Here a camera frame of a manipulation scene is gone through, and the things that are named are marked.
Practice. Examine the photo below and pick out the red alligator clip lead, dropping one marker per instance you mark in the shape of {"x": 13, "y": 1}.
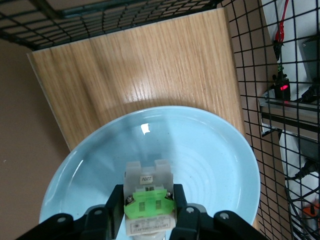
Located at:
{"x": 281, "y": 30}

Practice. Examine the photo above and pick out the red push button switch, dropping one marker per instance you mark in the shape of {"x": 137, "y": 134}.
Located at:
{"x": 147, "y": 180}

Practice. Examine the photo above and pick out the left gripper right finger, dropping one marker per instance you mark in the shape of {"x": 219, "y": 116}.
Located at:
{"x": 200, "y": 225}

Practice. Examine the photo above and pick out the grey metal box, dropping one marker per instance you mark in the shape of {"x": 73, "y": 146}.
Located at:
{"x": 312, "y": 57}

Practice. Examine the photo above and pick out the aluminium camera mount profile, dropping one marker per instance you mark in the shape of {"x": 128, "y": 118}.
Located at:
{"x": 295, "y": 117}

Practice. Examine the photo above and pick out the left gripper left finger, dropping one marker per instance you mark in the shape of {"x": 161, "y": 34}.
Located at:
{"x": 75, "y": 227}

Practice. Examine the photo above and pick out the light blue plate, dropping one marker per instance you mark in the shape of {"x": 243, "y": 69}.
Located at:
{"x": 200, "y": 162}

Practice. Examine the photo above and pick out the red digit display module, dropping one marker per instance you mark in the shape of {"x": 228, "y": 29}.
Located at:
{"x": 282, "y": 88}

